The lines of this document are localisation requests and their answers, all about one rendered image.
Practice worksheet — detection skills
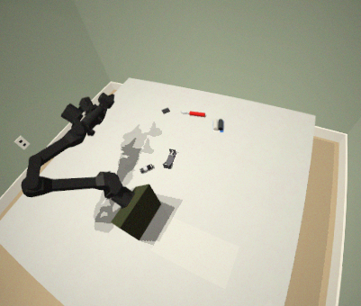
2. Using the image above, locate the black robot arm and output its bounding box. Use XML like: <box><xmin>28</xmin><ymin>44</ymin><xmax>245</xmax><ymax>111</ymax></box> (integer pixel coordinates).
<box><xmin>21</xmin><ymin>96</ymin><xmax>135</xmax><ymax>209</ymax></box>

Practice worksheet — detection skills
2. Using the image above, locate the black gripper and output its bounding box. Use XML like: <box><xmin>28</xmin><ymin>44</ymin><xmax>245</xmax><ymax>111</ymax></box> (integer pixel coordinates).
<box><xmin>87</xmin><ymin>93</ymin><xmax>115</xmax><ymax>125</ymax></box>

